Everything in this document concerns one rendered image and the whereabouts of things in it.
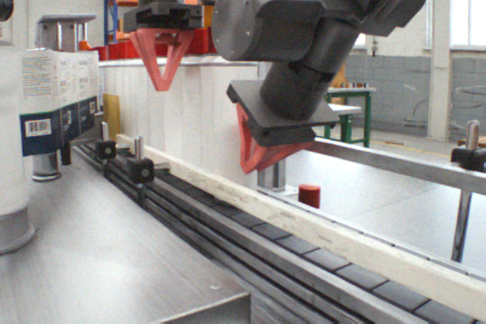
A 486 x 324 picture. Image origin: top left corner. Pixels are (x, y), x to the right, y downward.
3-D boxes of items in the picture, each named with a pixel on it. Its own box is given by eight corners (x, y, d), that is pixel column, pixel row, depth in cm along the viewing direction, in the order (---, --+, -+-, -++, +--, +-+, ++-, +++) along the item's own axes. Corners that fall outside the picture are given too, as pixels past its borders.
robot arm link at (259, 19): (436, -6, 28) (374, -75, 32) (332, -37, 22) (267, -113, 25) (345, 92, 37) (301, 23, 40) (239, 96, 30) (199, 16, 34)
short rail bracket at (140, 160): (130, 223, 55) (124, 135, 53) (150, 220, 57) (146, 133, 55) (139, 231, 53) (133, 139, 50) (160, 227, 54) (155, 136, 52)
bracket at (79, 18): (35, 25, 85) (35, 21, 84) (82, 24, 91) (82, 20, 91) (42, 18, 74) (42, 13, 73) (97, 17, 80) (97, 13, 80)
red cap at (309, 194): (303, 211, 61) (304, 189, 60) (293, 204, 64) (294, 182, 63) (324, 208, 62) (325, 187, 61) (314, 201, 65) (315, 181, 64)
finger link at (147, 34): (143, 93, 47) (142, 10, 45) (123, 91, 53) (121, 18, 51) (196, 90, 51) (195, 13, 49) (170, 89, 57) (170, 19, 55)
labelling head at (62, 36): (38, 138, 89) (33, 23, 84) (92, 133, 97) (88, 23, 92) (47, 148, 78) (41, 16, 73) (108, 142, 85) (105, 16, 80)
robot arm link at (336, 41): (384, 20, 34) (344, -14, 37) (328, 10, 30) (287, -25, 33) (346, 82, 38) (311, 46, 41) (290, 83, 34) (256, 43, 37)
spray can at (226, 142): (206, 196, 51) (204, 23, 47) (244, 190, 54) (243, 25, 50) (226, 209, 47) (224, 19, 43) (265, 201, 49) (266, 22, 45)
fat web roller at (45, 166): (29, 175, 59) (21, 50, 56) (58, 172, 62) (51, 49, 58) (33, 182, 56) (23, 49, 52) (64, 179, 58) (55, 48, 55)
